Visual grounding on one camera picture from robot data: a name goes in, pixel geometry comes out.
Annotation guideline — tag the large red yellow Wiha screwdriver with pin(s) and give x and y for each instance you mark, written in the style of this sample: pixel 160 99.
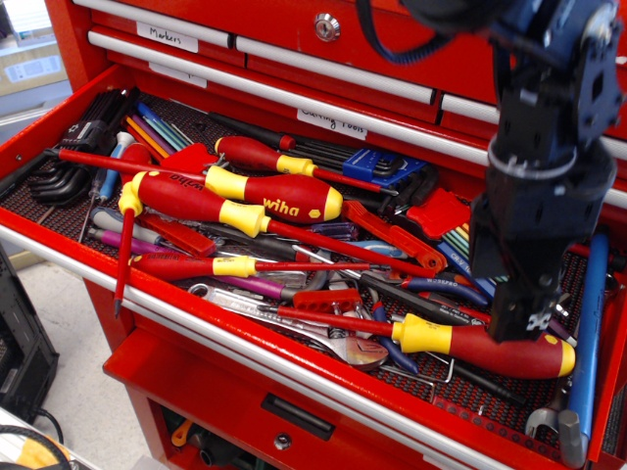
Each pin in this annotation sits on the large red yellow Wiha screwdriver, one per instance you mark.
pixel 545 358

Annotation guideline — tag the large blue hex key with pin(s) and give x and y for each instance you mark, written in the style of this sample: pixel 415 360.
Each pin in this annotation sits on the large blue hex key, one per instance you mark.
pixel 575 422

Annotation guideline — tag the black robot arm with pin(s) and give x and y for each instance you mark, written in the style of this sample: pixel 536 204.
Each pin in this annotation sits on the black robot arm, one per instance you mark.
pixel 554 67

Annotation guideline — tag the chrome open end wrench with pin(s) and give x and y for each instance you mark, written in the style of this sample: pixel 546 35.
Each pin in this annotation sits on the chrome open end wrench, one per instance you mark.
pixel 547 415

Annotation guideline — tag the blue holder black hex keys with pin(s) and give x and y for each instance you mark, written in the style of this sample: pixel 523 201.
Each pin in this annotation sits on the blue holder black hex keys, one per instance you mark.
pixel 413 179

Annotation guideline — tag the blue handled pliers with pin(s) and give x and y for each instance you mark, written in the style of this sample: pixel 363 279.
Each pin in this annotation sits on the blue handled pliers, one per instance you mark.
pixel 378 313

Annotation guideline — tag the red tool chest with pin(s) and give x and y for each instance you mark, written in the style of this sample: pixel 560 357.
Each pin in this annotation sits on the red tool chest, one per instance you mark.
pixel 281 400

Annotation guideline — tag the small red yellow screwdriver top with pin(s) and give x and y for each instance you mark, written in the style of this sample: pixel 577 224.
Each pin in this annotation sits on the small red yellow screwdriver top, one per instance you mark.
pixel 249 153

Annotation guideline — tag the red strip bit rail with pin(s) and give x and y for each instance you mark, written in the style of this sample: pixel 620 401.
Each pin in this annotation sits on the red strip bit rail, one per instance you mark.
pixel 492 426

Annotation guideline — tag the rainbow hex key set left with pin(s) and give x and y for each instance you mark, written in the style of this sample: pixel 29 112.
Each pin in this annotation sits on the rainbow hex key set left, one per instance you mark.
pixel 166 143

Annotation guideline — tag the black equipment box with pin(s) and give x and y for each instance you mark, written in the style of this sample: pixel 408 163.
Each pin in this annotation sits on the black equipment box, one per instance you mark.
pixel 28 359

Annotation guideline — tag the black torx key set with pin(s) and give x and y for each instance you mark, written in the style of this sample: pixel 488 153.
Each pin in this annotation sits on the black torx key set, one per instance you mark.
pixel 55 182

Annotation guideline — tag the white Cutting Tools label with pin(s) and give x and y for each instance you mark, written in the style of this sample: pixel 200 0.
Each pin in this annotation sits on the white Cutting Tools label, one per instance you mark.
pixel 344 124

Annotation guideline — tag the black red slim screwdriver top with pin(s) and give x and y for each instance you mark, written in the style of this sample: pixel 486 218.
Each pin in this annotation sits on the black red slim screwdriver top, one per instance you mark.
pixel 277 140

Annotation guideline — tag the thin red screwdriver over edge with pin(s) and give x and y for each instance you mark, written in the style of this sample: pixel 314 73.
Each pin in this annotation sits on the thin red screwdriver over edge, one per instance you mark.
pixel 130 206

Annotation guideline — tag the red yellow Wiha screwdriver centre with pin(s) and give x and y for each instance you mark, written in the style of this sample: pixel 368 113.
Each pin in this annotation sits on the red yellow Wiha screwdriver centre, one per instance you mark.
pixel 294 198

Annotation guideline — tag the slim red yellow screwdriver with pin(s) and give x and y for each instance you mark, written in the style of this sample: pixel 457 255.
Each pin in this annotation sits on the slim red yellow screwdriver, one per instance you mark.
pixel 172 266

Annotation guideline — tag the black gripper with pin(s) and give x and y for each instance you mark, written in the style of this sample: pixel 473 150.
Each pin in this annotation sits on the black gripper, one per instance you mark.
pixel 520 202

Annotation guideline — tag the white Markers label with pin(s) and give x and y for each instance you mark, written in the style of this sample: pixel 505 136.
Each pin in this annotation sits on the white Markers label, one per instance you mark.
pixel 168 37

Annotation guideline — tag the rainbow hex key set right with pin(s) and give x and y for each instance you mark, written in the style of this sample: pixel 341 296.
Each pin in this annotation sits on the rainbow hex key set right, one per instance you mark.
pixel 441 215

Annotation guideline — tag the silver cabinet lock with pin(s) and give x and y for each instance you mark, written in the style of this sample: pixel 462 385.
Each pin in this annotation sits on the silver cabinet lock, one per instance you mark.
pixel 327 28

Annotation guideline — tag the red plastic bit holder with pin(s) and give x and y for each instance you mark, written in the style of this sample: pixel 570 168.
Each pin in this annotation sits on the red plastic bit holder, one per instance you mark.
pixel 327 300

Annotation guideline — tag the chrome adjustable wrench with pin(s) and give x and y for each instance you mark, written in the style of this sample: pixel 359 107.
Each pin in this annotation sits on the chrome adjustable wrench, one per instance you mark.
pixel 363 354

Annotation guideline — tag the long red yellow Wiha screwdriver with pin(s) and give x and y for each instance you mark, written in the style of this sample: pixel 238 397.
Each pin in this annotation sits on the long red yellow Wiha screwdriver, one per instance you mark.
pixel 179 197

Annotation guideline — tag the red folding key holder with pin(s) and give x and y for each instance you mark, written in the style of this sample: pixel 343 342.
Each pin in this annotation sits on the red folding key holder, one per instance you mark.
pixel 395 235

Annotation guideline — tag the black red Wiha driver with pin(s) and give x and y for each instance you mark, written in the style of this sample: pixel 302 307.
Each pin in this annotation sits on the black red Wiha driver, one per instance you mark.
pixel 435 312

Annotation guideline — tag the purple handled screwdriver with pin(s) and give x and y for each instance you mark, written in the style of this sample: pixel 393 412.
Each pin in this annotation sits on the purple handled screwdriver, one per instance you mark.
pixel 261 286

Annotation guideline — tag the rainbow hex key set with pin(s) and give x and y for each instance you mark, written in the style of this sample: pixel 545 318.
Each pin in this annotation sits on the rainbow hex key set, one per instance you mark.
pixel 441 215
pixel 166 143

